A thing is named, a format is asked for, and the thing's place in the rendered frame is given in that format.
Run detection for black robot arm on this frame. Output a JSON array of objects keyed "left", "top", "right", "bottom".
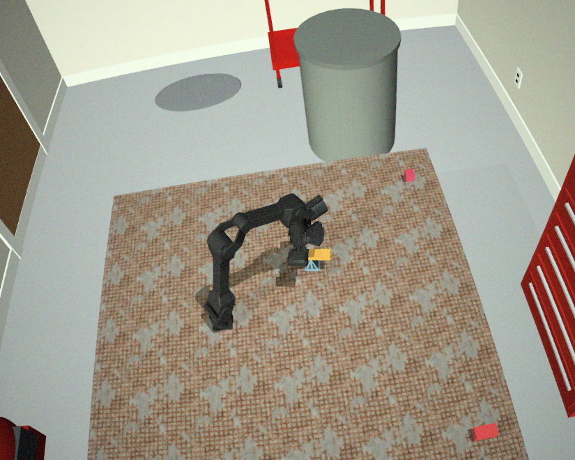
[{"left": 204, "top": 193, "right": 328, "bottom": 331}]

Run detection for yellow-orange bar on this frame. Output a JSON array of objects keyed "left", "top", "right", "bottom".
[{"left": 308, "top": 249, "right": 331, "bottom": 260}]

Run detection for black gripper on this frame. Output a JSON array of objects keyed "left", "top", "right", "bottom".
[{"left": 288, "top": 219, "right": 311, "bottom": 266}]

